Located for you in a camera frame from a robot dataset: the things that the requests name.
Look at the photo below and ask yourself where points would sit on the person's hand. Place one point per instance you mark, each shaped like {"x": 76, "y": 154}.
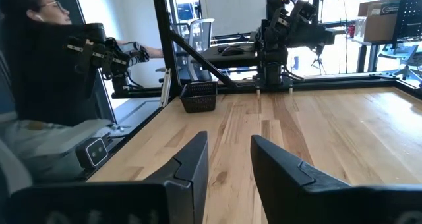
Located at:
{"x": 136, "y": 52}

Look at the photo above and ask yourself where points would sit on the silver metal bracket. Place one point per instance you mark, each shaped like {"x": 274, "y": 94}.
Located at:
{"x": 165, "y": 87}

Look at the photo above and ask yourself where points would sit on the black plastic basket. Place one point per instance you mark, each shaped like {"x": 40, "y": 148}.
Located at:
{"x": 199, "y": 97}

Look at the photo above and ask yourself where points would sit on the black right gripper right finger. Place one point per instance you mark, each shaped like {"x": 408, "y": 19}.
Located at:
{"x": 329, "y": 207}

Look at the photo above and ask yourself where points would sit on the black gantry post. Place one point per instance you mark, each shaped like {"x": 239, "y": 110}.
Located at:
{"x": 163, "y": 36}

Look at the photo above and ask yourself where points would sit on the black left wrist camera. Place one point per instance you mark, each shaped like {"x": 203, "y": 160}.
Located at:
{"x": 306, "y": 10}

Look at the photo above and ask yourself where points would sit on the black tripod stand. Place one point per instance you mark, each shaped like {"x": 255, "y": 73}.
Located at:
{"x": 318, "y": 62}

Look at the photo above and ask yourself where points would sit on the black perforated panel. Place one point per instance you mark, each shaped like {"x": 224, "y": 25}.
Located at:
{"x": 409, "y": 13}

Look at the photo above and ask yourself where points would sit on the dark grey desk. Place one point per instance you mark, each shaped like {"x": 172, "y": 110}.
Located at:
{"x": 237, "y": 57}

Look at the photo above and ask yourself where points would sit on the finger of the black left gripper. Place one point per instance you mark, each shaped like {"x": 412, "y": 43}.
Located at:
{"x": 319, "y": 50}
{"x": 329, "y": 38}

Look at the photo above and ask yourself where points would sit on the black handheld device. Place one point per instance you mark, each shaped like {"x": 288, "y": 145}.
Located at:
{"x": 95, "y": 54}

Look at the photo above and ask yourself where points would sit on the brown cardboard box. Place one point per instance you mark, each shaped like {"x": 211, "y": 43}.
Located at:
{"x": 379, "y": 23}

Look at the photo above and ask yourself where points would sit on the black diagonal brace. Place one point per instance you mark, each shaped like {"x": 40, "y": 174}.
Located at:
{"x": 204, "y": 61}

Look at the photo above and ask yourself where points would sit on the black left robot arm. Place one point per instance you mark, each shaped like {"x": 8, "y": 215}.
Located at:
{"x": 273, "y": 52}

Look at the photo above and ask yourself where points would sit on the person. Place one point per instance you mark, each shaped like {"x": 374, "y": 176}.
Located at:
{"x": 49, "y": 85}

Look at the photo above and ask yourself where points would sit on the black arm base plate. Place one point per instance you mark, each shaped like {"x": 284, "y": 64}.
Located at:
{"x": 273, "y": 83}

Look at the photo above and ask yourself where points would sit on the black table-level camera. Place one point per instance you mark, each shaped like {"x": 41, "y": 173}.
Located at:
{"x": 94, "y": 152}

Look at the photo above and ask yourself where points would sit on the black computer mouse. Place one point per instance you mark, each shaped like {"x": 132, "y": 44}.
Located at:
{"x": 232, "y": 51}

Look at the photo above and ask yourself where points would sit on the grey mesh office chair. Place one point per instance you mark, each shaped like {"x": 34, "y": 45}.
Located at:
{"x": 201, "y": 33}

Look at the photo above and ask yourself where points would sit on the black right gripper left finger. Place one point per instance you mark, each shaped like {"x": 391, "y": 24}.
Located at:
{"x": 115, "y": 204}

